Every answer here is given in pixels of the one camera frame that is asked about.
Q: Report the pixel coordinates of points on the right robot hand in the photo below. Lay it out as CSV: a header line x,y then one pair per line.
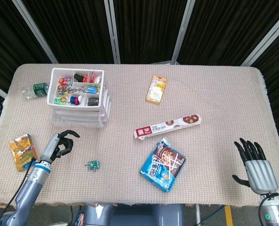
x,y
259,174

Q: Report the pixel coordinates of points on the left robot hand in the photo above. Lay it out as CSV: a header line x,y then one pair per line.
x,y
51,147

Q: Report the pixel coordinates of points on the clear plastic drawer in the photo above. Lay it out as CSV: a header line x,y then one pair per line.
x,y
78,118
78,124
78,112

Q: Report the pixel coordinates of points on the small green toy tank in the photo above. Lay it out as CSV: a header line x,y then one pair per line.
x,y
92,164

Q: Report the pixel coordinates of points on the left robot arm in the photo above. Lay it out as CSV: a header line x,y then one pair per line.
x,y
28,193

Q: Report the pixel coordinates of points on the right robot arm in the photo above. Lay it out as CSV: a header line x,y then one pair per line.
x,y
275,212

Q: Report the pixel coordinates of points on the orange carton box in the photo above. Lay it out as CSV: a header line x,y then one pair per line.
x,y
22,150

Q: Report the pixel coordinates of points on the blue cookie box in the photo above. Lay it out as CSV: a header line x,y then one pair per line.
x,y
162,167

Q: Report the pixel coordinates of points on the long white baking paper box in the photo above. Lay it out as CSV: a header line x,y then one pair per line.
x,y
167,128

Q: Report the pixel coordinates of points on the small yellow carton box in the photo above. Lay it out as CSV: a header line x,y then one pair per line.
x,y
156,89

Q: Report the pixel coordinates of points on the colourful candy packet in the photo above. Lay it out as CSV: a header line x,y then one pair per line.
x,y
60,100
62,90
65,80

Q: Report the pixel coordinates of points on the blue round disc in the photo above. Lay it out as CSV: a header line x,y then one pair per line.
x,y
72,100

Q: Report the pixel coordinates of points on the pink round disc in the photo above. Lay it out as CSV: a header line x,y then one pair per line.
x,y
77,100

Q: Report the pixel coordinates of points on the small white ball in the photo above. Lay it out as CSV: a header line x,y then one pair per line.
x,y
81,99

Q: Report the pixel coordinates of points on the clear bottle with green label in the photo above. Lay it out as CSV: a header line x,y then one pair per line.
x,y
39,89

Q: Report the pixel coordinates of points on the black binder clip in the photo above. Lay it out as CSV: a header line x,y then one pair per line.
x,y
92,101

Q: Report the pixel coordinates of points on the black cylinder with red end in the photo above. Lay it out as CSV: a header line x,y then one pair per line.
x,y
79,77

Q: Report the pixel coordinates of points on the red candy in clear wrapper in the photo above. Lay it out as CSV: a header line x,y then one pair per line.
x,y
96,77

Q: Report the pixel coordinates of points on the beige woven tablecloth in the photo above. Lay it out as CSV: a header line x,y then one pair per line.
x,y
129,106

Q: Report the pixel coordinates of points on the grey robot torso base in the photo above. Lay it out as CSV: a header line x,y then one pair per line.
x,y
134,215

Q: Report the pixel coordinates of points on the white plastic drawer organizer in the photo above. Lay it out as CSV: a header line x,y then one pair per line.
x,y
69,107

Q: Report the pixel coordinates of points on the white partition post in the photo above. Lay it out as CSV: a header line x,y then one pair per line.
x,y
182,30
264,41
113,30
35,33

